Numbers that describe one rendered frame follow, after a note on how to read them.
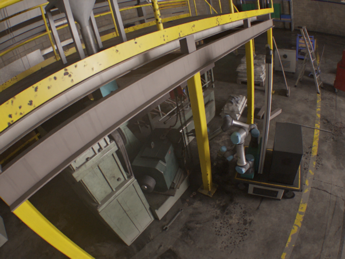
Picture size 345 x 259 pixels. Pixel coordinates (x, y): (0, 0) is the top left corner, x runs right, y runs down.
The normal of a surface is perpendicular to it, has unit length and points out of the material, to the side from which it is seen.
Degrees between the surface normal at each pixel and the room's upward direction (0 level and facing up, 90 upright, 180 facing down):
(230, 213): 0
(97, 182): 90
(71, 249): 90
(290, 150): 0
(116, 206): 90
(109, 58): 90
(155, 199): 0
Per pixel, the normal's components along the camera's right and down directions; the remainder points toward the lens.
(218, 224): -0.19, -0.81
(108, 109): 0.77, 0.22
